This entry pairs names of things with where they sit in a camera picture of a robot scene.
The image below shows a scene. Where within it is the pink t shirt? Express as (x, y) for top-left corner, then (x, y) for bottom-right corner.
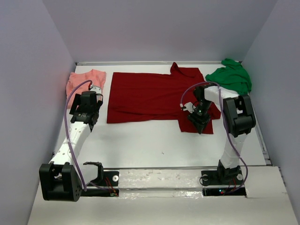
(66, 69), (106, 109)

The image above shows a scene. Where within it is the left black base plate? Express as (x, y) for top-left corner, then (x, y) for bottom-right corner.
(81, 170), (120, 197)

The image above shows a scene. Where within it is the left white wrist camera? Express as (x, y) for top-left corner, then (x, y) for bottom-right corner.
(89, 83), (102, 95)

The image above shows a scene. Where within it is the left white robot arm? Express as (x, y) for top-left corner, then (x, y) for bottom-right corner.
(39, 86), (104, 202)

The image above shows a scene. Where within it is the red t shirt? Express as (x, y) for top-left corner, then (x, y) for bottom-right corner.
(106, 61), (222, 135)

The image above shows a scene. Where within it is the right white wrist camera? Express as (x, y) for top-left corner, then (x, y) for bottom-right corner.
(180, 102), (194, 113)

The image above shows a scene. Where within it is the green t shirt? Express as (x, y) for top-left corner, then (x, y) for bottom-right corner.
(205, 58), (252, 95)

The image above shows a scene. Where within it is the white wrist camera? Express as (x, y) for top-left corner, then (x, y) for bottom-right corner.
(180, 102), (194, 113)
(89, 83), (102, 95)

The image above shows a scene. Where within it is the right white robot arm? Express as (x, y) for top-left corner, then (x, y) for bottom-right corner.
(180, 82), (256, 187)

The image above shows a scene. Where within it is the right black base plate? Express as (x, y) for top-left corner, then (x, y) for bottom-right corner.
(199, 170), (247, 197)

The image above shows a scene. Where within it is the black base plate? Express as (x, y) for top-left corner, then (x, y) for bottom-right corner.
(199, 170), (247, 197)
(81, 170), (120, 197)

